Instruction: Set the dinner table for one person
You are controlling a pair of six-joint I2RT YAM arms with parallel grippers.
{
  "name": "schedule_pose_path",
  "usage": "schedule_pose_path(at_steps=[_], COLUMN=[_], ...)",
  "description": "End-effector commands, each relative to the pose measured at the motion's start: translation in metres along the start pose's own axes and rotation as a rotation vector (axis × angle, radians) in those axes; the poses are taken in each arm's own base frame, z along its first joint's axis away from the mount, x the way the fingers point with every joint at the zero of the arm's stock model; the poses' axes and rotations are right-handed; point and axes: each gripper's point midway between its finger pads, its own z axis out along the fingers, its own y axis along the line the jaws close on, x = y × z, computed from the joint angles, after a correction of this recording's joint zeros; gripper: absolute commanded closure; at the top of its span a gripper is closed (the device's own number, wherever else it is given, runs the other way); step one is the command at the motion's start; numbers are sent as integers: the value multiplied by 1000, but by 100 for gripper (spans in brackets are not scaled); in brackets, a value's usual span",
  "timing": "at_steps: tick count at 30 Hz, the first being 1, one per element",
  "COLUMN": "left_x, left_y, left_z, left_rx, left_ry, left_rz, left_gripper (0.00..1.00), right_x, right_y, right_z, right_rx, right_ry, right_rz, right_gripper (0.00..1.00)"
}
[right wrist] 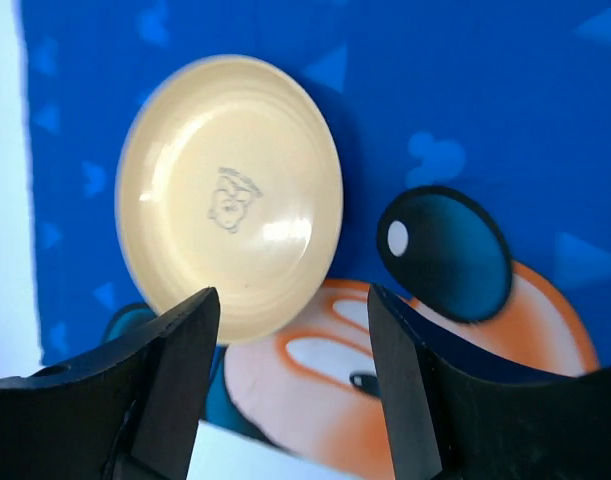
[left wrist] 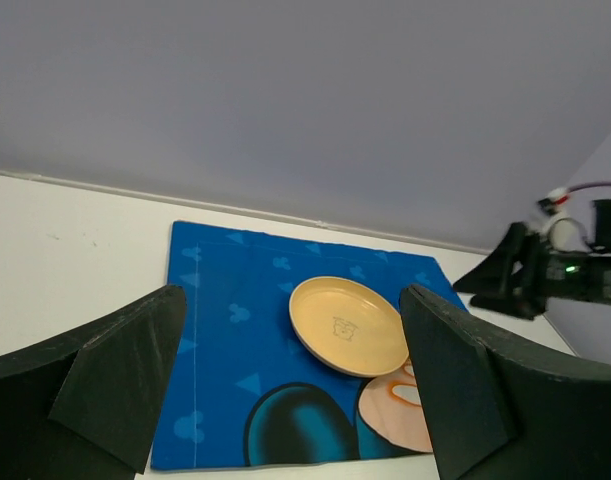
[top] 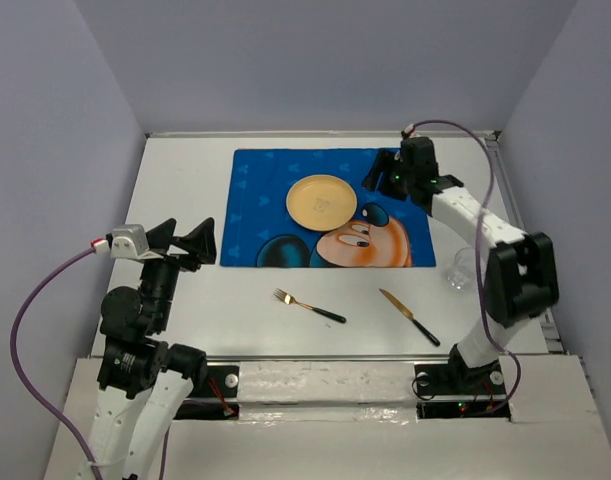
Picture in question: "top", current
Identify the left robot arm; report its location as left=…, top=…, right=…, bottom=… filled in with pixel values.
left=76, top=218, right=217, bottom=479

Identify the yellow plate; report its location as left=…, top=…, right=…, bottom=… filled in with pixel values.
left=286, top=175, right=358, bottom=232

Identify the gold knife black handle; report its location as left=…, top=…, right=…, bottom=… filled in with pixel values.
left=379, top=288, right=441, bottom=347

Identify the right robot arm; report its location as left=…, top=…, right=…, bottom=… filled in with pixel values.
left=362, top=136, right=559, bottom=392

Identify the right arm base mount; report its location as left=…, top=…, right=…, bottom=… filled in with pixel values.
left=411, top=361, right=511, bottom=420

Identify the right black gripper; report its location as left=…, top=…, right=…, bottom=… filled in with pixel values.
left=363, top=149, right=415, bottom=202

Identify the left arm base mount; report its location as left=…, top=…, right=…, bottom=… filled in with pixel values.
left=174, top=363, right=240, bottom=421

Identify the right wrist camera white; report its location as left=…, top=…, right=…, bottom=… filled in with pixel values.
left=400, top=124, right=420, bottom=141

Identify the clear plastic cup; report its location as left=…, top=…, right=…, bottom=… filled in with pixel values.
left=445, top=247, right=476, bottom=291

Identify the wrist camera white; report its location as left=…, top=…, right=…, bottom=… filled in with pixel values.
left=400, top=124, right=420, bottom=141
left=110, top=224, right=150, bottom=260

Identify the gold fork black handle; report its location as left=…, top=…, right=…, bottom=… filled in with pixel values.
left=273, top=288, right=347, bottom=324

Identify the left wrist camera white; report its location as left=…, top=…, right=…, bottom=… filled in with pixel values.
left=110, top=224, right=150, bottom=260

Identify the blue Mickey placemat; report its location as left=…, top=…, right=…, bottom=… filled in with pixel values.
left=220, top=148, right=436, bottom=268

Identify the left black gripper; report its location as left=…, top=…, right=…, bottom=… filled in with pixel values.
left=140, top=215, right=217, bottom=329

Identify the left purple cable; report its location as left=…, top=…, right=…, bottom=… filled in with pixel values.
left=9, top=239, right=169, bottom=480

